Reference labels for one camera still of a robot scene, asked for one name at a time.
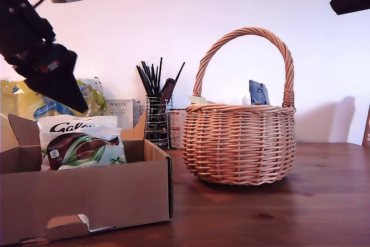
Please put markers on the yellow kitchen towel pack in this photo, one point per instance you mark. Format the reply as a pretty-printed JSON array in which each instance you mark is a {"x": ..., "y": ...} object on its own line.
[{"x": 14, "y": 96}]

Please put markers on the white Porlex box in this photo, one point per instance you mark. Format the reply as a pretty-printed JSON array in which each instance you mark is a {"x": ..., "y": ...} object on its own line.
[{"x": 120, "y": 108}]

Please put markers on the blue Terry's orange eggs bag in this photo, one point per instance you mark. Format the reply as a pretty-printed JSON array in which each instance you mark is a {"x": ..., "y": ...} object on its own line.
[{"x": 260, "y": 93}]

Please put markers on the white Galaxy chocolate bag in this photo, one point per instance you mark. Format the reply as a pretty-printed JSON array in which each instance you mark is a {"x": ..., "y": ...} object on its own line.
[{"x": 57, "y": 124}]

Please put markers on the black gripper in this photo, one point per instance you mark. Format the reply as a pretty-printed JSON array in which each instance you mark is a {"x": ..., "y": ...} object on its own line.
[{"x": 26, "y": 36}]

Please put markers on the black stick utensil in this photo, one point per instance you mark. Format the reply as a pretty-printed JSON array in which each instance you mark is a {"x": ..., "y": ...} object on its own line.
[
  {"x": 148, "y": 77},
  {"x": 143, "y": 80},
  {"x": 160, "y": 76},
  {"x": 179, "y": 72}
]

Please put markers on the brown cardboard box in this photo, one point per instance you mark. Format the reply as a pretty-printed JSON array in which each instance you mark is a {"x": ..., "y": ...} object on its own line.
[{"x": 86, "y": 195}]

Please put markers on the wooden chair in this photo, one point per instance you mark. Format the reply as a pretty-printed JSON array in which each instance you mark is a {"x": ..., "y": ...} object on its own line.
[{"x": 367, "y": 128}]

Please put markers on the tin can white label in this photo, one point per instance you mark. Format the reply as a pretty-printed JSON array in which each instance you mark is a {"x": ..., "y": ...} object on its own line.
[{"x": 177, "y": 131}]

